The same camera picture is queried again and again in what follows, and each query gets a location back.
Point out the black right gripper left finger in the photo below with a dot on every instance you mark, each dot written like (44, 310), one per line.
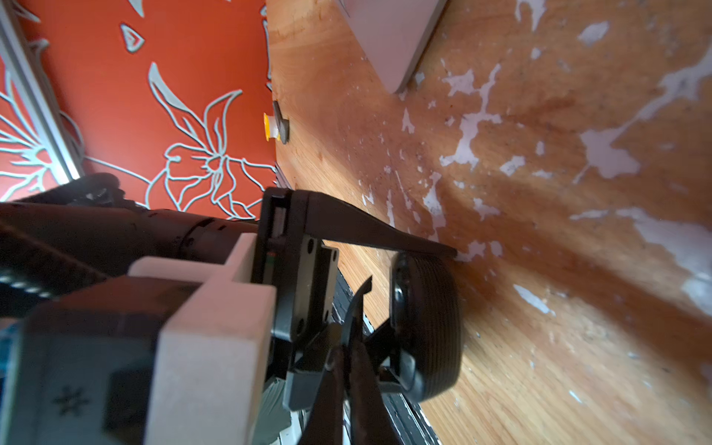
(325, 424)

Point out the yellow tape roll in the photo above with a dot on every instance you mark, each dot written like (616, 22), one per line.
(271, 129)

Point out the black wireless mouse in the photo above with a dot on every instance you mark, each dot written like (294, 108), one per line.
(426, 317)

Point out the grey metal hex key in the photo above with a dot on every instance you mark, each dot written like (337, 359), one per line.
(282, 124)

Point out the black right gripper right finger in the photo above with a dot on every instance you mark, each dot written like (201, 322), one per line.
(369, 417)

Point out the silver open laptop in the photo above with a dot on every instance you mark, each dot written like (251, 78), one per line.
(393, 34)

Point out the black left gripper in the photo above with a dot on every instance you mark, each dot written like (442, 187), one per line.
(291, 256)

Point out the aluminium frame rail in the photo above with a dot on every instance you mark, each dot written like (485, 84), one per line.
(28, 79)

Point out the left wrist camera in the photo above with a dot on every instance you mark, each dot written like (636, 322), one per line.
(174, 352)

